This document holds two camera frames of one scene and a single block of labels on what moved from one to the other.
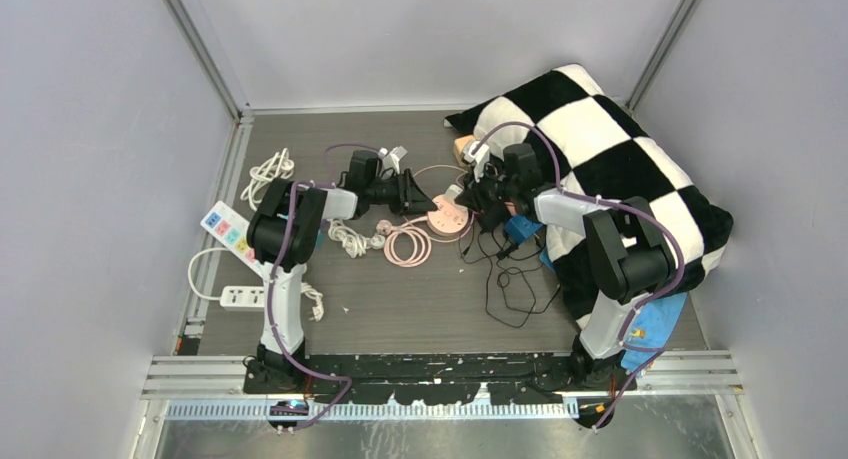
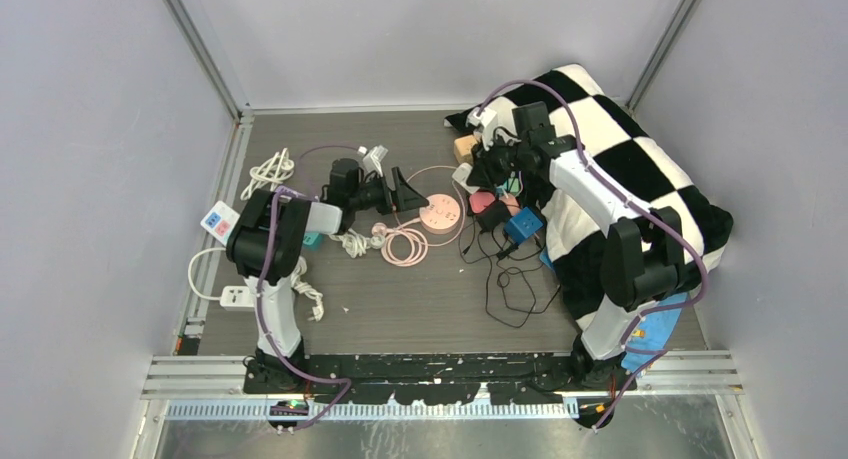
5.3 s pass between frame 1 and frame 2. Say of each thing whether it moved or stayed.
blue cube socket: stayed
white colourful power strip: stayed
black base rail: stayed
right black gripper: moved
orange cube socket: stayed
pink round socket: moved
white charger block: moved
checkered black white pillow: stayed
